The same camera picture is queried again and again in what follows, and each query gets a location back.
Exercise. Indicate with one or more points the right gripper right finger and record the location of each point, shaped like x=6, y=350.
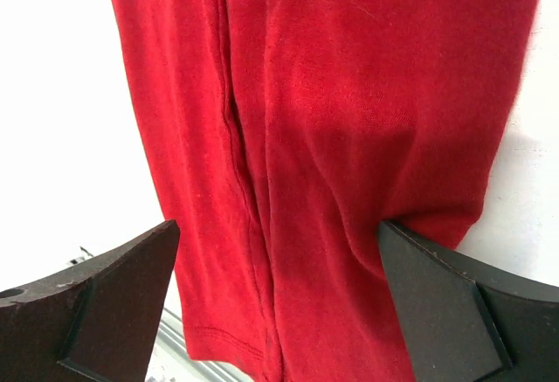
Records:
x=464, y=320

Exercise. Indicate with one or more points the red t-shirt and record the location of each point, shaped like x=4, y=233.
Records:
x=280, y=133

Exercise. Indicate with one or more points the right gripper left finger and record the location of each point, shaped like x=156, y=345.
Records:
x=94, y=321

